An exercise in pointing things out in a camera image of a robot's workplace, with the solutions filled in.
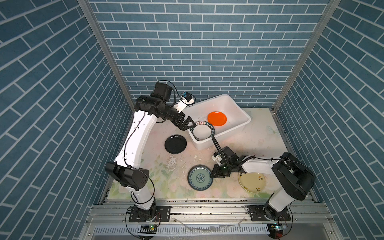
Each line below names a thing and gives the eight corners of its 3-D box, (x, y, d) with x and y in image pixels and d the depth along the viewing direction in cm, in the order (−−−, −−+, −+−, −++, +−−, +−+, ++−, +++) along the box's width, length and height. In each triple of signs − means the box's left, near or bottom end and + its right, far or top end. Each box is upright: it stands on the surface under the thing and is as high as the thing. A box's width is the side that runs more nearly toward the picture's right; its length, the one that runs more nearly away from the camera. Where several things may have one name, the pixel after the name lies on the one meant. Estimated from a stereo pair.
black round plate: (163, 153, 97) (163, 151, 95) (166, 136, 106) (166, 134, 104) (186, 153, 97) (185, 151, 95) (187, 136, 106) (187, 134, 104)
